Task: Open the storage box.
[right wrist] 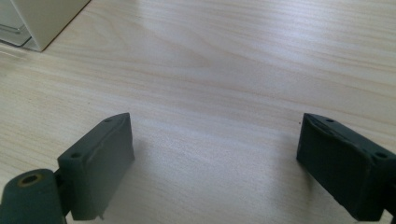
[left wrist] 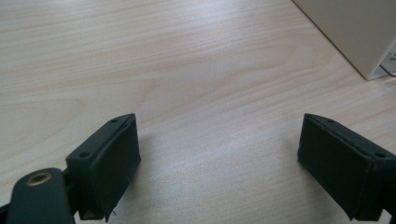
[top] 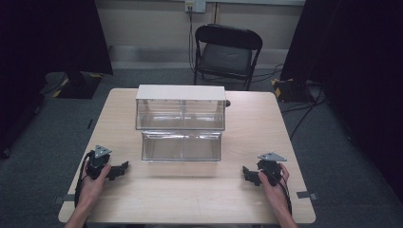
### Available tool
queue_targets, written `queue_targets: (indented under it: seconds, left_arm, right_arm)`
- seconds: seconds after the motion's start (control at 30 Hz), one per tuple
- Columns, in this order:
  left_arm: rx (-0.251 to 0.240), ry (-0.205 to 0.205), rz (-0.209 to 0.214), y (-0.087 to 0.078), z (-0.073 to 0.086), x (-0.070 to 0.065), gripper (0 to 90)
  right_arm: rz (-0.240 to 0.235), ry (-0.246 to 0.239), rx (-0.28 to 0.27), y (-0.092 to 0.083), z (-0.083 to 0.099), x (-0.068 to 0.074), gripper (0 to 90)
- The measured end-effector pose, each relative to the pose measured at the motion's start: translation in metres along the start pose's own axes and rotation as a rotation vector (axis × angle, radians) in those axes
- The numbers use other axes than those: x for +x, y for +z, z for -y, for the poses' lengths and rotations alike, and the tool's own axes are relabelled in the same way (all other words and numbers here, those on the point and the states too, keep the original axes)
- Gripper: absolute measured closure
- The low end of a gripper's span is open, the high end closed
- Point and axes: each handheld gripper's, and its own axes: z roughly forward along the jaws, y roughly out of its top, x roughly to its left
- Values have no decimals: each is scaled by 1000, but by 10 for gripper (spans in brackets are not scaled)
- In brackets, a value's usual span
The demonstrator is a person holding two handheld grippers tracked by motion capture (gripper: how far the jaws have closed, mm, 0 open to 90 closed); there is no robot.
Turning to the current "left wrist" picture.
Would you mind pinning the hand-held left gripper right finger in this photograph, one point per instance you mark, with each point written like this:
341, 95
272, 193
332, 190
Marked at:
342, 168

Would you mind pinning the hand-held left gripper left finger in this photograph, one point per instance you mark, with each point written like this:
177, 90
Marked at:
102, 168

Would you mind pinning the cream white box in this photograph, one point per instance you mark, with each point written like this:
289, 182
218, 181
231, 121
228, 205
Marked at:
355, 28

